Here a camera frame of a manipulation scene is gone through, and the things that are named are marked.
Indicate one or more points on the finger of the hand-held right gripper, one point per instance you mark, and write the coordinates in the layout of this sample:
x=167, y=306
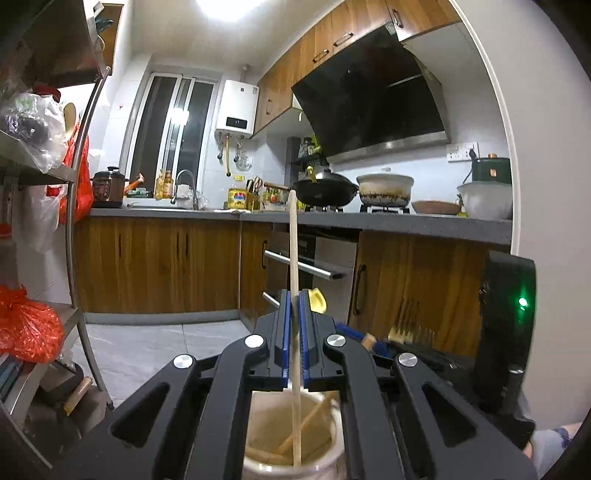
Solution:
x=443, y=364

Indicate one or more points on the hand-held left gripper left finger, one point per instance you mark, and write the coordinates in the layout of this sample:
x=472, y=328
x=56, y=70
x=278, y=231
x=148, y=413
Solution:
x=258, y=360

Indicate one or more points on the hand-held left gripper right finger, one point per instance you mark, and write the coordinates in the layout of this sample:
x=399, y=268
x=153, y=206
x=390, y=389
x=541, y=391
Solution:
x=323, y=360

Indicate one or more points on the silver metal fork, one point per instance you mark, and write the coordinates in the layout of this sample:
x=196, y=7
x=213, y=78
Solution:
x=401, y=334

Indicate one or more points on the long yellow plastic spoon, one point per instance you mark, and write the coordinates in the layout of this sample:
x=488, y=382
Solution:
x=318, y=302

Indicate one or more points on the floral ceramic utensil holder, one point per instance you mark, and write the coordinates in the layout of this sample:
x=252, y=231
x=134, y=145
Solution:
x=268, y=424

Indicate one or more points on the wooden chopstick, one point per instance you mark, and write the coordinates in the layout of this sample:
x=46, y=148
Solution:
x=293, y=249
x=268, y=456
x=314, y=417

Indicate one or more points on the built-in oven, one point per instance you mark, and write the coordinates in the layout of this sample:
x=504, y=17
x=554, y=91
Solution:
x=332, y=254

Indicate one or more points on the person's denim clothing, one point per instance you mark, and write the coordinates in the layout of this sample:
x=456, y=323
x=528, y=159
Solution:
x=551, y=443

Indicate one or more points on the large white bowl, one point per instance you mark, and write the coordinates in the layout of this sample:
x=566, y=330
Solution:
x=485, y=201

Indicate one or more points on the grey kitchen countertop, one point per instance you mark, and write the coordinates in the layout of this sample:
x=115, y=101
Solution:
x=415, y=226

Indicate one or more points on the brown shallow dish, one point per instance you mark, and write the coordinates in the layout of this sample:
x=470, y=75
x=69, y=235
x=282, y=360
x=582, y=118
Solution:
x=436, y=207

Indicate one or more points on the wooden lower cabinets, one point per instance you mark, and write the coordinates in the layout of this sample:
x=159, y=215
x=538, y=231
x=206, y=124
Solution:
x=152, y=263

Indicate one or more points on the wooden cabinets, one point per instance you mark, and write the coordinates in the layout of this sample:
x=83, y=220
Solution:
x=152, y=263
x=277, y=87

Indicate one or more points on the green electric kettle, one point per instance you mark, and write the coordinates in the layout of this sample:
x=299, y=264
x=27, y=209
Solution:
x=491, y=170

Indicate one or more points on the seasoning jars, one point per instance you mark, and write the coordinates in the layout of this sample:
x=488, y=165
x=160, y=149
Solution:
x=277, y=198

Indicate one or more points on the knife block with scissors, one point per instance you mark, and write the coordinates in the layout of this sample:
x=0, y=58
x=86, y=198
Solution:
x=254, y=196

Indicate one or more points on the yellow cooking oil bottle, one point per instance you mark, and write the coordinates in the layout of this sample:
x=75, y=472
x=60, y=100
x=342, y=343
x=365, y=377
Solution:
x=238, y=196

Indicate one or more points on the black wok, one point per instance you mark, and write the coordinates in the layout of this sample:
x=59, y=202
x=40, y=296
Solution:
x=325, y=189

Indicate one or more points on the white clay cooking pot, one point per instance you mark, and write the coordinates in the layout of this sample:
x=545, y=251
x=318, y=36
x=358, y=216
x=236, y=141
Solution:
x=385, y=189

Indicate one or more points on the chrome kitchen faucet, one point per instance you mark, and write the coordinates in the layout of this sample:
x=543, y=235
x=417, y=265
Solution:
x=184, y=184

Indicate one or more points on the small amber oil bottles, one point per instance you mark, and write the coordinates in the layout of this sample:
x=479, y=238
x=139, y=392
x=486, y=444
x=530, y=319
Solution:
x=164, y=184

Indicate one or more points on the metal shelf rack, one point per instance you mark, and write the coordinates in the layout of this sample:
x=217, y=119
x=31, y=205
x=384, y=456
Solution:
x=74, y=240

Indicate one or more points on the dark rice cooker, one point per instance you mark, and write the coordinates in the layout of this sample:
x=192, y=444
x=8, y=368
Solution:
x=108, y=187

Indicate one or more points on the tied red plastic bag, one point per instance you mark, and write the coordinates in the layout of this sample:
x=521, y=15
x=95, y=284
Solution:
x=30, y=325

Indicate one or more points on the sliding glass window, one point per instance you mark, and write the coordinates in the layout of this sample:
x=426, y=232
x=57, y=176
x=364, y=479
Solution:
x=157, y=134

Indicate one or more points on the hanging red plastic bag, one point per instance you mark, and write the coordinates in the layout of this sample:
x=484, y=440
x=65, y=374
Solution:
x=83, y=184

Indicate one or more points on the white water heater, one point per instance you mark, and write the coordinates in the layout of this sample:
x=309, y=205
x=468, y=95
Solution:
x=238, y=106

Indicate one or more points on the white plastic bag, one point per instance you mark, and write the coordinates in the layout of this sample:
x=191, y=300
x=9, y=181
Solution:
x=39, y=217

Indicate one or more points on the black range hood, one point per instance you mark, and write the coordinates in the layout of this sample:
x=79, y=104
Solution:
x=369, y=97

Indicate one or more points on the wooden upper cabinets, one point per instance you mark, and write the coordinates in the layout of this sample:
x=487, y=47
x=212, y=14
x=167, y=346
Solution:
x=277, y=87

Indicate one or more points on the clear plastic bag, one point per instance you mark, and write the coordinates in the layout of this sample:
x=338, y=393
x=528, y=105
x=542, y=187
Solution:
x=30, y=129

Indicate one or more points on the white wall socket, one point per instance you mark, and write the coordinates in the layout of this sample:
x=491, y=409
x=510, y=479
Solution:
x=461, y=152

